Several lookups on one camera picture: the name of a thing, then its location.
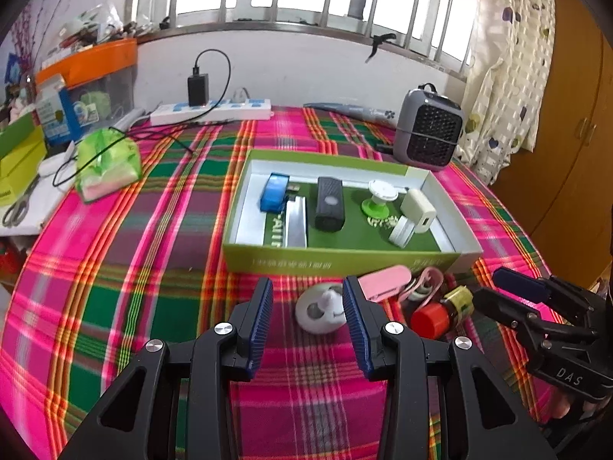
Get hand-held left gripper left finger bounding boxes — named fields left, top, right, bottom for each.
left=57, top=277, right=275, bottom=460

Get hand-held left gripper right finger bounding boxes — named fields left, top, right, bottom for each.
left=341, top=275, right=559, bottom=460

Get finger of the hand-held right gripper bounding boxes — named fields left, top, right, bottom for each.
left=492, top=266, right=613, bottom=331
left=470, top=287, right=599, bottom=370

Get white round mini fan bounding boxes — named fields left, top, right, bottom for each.
left=294, top=284, right=346, bottom=335

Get pink oblong case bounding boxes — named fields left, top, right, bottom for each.
left=358, top=264, right=413, bottom=304

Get brown bottle red cap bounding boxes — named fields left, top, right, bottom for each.
left=411, top=285, right=475, bottom=338

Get green white cardboard box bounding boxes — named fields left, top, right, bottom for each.
left=221, top=148, right=484, bottom=279

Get white round ribbed jar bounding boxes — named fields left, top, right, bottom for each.
left=388, top=218, right=413, bottom=249

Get silver rectangular metal case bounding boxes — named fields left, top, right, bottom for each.
left=282, top=196, right=308, bottom=249

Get white charger adapter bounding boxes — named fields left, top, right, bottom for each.
left=400, top=188, right=438, bottom=233

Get black rectangular device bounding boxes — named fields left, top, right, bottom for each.
left=313, top=177, right=346, bottom=232

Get blue rectangular device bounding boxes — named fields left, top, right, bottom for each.
left=259, top=172, right=300, bottom=212

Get white green round holder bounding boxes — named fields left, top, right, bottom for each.
left=360, top=179, right=399, bottom=219

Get person's right hand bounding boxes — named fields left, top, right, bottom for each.
left=551, top=386, right=602, bottom=420

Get pink green plaid tablecloth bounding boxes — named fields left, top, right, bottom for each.
left=0, top=103, right=582, bottom=460

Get wooden wardrobe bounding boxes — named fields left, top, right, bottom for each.
left=493, top=0, right=613, bottom=288

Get grey portable heater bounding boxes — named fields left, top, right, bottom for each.
left=393, top=84, right=464, bottom=171

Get white blue power strip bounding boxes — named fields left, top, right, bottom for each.
left=150, top=98, right=274, bottom=125

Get grey folded umbrella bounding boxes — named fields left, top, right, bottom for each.
left=303, top=102, right=398, bottom=128

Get green tissue pack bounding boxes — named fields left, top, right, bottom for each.
left=74, top=128, right=143, bottom=203

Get cream patterned curtain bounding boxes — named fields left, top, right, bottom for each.
left=452, top=0, right=559, bottom=185

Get black charger adapter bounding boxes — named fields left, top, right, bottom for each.
left=187, top=73, right=211, bottom=106

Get white small oval device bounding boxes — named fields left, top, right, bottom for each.
left=38, top=143, right=77, bottom=176

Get grey scissors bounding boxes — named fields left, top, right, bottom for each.
left=2, top=177, right=40, bottom=228

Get black hook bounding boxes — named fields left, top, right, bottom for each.
left=365, top=33, right=397, bottom=63

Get lime green cardboard box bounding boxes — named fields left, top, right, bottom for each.
left=0, top=129, right=49, bottom=207

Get blue white carton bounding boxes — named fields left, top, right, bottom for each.
left=36, top=74, right=82, bottom=147

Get clear bin orange lid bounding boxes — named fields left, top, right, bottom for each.
left=36, top=38, right=139, bottom=125

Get dark green cardboard box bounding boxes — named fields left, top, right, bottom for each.
left=0, top=114, right=44, bottom=159

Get metal window grille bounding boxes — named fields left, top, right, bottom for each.
left=134, top=0, right=480, bottom=82

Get pile of assorted small items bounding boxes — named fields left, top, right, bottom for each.
left=41, top=2, right=159, bottom=65

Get purple dried flowers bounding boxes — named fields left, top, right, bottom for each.
left=10, top=5, right=40, bottom=77

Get black charging cable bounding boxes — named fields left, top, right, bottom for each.
left=52, top=49, right=231, bottom=187

